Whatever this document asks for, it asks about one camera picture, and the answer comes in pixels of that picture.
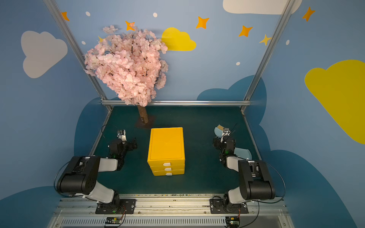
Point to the yellow top drawer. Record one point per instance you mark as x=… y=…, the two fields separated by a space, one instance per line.
x=166 y=163

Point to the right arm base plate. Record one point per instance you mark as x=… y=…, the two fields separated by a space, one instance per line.
x=221 y=206

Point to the pink blossom artificial tree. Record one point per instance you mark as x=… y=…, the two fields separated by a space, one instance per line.
x=130 y=65

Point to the yellow plastic drawer cabinet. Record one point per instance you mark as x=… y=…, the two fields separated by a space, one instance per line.
x=166 y=144

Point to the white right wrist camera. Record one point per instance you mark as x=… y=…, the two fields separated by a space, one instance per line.
x=226 y=132

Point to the yellow drawer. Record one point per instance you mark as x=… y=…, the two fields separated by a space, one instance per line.
x=166 y=163
x=167 y=168
x=169 y=173

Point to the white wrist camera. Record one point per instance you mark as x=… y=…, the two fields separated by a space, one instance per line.
x=121 y=134
x=226 y=132

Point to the yellow bottom drawer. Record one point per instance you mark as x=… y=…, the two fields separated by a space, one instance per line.
x=169 y=173

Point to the light blue dustpan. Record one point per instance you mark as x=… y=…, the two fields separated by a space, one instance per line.
x=243 y=153

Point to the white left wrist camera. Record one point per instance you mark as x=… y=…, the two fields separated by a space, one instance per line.
x=121 y=134

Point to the aluminium frame rail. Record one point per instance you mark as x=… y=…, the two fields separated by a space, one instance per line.
x=198 y=103

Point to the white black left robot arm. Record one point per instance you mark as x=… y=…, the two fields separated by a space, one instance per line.
x=80 y=178

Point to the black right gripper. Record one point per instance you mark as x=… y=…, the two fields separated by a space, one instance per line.
x=217 y=142

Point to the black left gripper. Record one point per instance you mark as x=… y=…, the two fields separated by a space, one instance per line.
x=130 y=145

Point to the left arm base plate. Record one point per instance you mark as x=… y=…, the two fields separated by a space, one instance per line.
x=124 y=206

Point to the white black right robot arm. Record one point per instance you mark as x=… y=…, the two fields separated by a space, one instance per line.
x=255 y=182

